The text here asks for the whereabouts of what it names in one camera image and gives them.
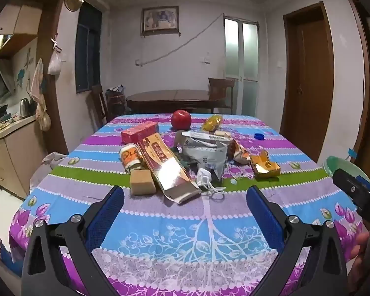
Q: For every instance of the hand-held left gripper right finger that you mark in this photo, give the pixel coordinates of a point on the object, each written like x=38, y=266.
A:
x=265, y=219

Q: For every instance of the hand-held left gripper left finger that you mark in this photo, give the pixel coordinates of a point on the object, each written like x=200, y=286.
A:
x=106, y=219

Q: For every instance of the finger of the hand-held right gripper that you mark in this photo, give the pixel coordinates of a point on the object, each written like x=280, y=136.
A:
x=348, y=186
x=364, y=182

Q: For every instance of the green plastic bin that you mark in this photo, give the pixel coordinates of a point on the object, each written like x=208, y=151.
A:
x=333, y=162

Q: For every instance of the beige sponge block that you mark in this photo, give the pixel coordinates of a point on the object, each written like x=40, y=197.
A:
x=141, y=182

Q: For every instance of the orange snack wrapper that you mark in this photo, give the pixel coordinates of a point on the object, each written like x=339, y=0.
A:
x=239, y=154

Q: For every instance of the white face mask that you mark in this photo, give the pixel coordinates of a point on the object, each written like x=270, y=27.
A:
x=203, y=177

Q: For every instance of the red gold long carton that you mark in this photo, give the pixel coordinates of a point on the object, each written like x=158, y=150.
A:
x=160, y=157

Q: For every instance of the blue bottle cap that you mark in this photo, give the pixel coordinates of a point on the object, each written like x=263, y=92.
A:
x=259, y=136

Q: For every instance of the grey foil bag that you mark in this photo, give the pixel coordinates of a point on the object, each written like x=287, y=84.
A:
x=203, y=154

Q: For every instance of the pink cardboard box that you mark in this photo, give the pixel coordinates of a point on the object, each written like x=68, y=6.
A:
x=140, y=132

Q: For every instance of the beige knitted cloth roll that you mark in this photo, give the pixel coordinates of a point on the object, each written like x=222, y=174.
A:
x=223, y=134

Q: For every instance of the person's right hand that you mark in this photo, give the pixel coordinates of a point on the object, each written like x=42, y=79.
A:
x=359, y=245

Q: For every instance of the small blue tape strip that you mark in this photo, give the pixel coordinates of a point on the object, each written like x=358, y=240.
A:
x=352, y=153

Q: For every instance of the orange gold flat box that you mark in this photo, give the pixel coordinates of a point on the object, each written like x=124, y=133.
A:
x=265, y=166

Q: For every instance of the white jar orange label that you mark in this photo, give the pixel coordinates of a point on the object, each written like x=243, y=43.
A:
x=131, y=157

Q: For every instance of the colourful striped tablecloth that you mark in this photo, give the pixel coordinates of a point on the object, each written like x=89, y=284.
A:
x=178, y=222

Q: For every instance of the dark green packet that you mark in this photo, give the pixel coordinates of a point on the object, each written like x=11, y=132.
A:
x=180, y=157

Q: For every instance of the white tube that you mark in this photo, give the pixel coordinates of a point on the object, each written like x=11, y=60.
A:
x=197, y=135

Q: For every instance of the yellow snack packet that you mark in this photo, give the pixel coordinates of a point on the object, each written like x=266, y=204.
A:
x=212, y=123

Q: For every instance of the beige kitchen counter cabinet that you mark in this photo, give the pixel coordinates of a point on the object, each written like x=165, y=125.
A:
x=9, y=157

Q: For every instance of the dark side stand with clutter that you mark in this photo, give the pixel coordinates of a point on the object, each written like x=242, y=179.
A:
x=115, y=101

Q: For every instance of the wooden chair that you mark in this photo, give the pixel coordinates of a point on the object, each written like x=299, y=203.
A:
x=220, y=88
x=98, y=98

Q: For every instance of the red apple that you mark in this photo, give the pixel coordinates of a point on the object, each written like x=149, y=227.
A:
x=181, y=119

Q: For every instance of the steel kettle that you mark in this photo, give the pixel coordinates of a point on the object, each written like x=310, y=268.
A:
x=25, y=108

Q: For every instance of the round dark wooden table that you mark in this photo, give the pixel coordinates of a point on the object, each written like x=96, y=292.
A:
x=172, y=97

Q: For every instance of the hanging pale towel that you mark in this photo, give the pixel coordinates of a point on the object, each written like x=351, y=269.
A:
x=37, y=83

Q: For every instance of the frosted glass door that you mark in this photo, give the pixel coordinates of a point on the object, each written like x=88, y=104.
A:
x=240, y=64

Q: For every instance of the hanging white plastic bag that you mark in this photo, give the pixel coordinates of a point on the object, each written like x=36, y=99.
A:
x=54, y=64

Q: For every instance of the dark window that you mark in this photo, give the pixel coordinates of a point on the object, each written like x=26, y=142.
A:
x=88, y=49

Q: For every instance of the framed wall picture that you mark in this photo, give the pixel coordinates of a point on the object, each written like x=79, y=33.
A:
x=159, y=20

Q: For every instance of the beige wall cabinet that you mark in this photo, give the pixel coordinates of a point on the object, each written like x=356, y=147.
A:
x=21, y=21

